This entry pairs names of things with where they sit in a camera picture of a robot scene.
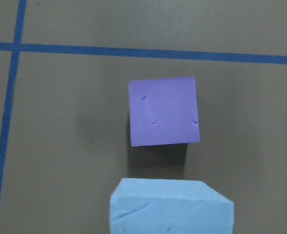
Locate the light blue foam block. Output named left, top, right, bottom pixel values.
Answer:
left=109, top=178, right=234, bottom=234

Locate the purple foam block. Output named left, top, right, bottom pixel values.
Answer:
left=128, top=77, right=200, bottom=147

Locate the brown paper table cover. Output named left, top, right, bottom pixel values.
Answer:
left=0, top=0, right=287, bottom=234

